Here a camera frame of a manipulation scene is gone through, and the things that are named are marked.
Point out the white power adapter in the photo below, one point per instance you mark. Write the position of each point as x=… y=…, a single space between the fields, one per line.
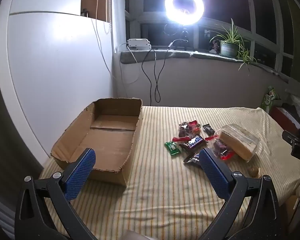
x=138 y=44

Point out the black light tripod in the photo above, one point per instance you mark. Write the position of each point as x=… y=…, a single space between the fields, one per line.
x=183 y=36

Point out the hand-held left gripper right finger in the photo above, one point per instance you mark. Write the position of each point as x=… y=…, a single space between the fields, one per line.
x=212 y=175

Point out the green snack bag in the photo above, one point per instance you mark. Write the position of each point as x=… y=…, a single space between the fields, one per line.
x=270 y=98

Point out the small jelly cup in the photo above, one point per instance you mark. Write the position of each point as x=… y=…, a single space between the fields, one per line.
x=254 y=172

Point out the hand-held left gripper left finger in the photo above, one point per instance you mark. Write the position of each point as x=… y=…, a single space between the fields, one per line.
x=81 y=173

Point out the bagged sliced bread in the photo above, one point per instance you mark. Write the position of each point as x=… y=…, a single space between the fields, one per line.
x=237 y=142

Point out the dark green candy packet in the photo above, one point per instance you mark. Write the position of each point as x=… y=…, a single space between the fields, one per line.
x=172 y=148

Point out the dark plum snack red wrapper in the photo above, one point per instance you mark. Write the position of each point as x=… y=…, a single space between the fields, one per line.
x=186 y=128
x=221 y=151

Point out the small dark figurine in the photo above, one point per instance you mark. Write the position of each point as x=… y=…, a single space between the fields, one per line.
x=216 y=45

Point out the potted spider plant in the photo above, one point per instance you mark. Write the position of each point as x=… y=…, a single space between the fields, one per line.
x=227 y=48

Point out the brown chocolate bar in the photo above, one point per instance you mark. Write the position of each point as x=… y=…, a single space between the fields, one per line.
x=193 y=159
x=193 y=142

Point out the cardboard box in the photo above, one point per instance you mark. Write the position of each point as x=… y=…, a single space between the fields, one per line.
x=110 y=140

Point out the small black snack packet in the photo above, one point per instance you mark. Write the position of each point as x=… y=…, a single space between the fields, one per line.
x=208 y=128

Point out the red box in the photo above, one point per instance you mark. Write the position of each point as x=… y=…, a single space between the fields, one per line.
x=283 y=116

